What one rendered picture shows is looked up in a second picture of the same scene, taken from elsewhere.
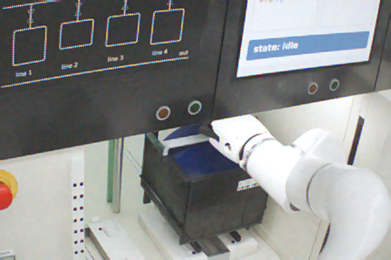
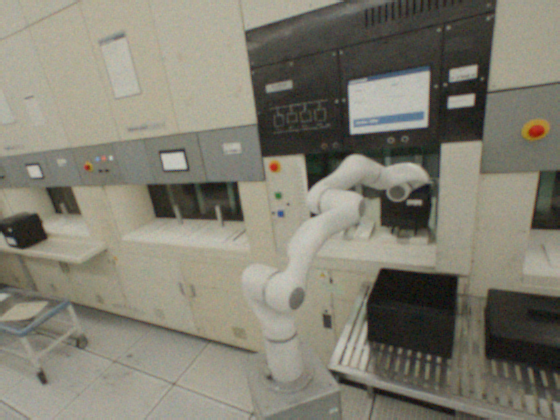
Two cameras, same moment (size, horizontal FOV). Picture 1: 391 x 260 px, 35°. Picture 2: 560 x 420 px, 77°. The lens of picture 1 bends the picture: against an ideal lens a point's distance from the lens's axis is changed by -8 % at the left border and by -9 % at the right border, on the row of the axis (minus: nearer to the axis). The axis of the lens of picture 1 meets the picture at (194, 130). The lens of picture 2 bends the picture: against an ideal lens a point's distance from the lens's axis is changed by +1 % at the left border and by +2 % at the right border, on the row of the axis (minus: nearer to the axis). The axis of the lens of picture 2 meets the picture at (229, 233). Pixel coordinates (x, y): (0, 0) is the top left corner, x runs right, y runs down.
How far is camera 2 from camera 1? 1.23 m
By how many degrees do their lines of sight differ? 61
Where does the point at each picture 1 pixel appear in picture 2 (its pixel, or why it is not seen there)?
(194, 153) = not seen: hidden behind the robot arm
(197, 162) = not seen: hidden behind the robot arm
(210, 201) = (392, 206)
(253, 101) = (360, 144)
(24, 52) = (278, 122)
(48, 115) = (287, 143)
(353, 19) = (410, 105)
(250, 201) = (417, 212)
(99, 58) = (300, 125)
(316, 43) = (388, 119)
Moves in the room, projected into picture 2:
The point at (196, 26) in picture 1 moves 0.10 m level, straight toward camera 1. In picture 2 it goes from (330, 114) to (312, 119)
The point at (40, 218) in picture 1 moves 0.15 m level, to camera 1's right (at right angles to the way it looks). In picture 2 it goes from (289, 179) to (308, 183)
